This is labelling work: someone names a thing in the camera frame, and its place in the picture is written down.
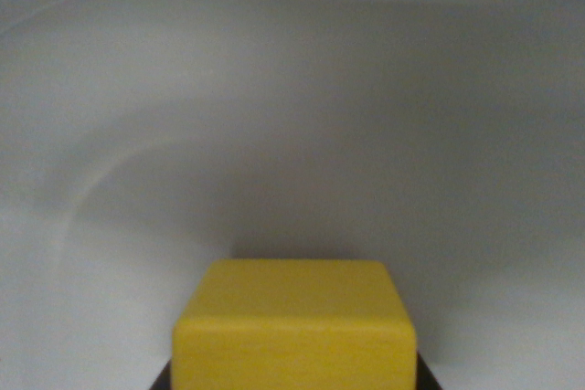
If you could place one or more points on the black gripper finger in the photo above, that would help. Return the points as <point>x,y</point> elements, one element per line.
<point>162,380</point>

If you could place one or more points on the yellow wooden cube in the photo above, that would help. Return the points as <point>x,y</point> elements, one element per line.
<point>292,330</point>

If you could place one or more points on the white plastic bin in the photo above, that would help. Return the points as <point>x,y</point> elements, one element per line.
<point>292,111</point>

